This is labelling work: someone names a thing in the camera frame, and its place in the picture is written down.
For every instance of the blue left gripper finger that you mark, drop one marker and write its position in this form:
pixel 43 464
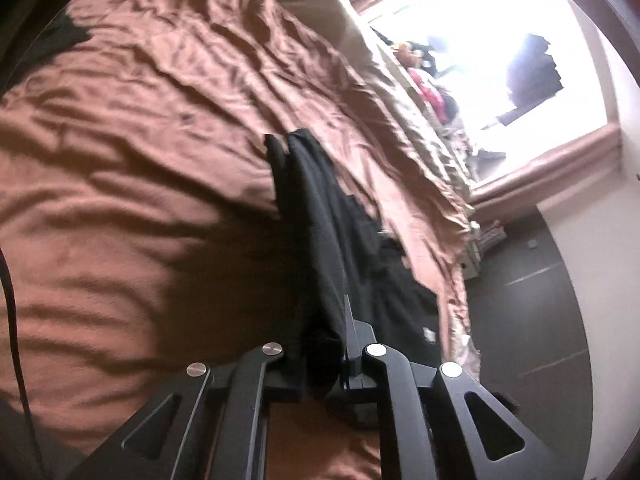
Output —
pixel 358 336

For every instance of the black button-up shirt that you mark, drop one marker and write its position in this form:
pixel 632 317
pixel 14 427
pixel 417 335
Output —
pixel 345 267

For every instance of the hanging dark clothes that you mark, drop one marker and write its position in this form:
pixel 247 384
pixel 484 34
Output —
pixel 532 76

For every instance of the white bedside cabinet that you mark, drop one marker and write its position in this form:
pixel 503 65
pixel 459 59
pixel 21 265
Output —
pixel 479 241

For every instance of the brown bed duvet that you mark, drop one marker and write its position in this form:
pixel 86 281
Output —
pixel 137 205

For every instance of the pink right curtain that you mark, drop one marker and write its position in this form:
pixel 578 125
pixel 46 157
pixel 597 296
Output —
pixel 513 195

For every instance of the beige duvet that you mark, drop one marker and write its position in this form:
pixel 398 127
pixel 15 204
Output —
pixel 344 29

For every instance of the folded black garment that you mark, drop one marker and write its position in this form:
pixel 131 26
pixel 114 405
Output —
pixel 59 36

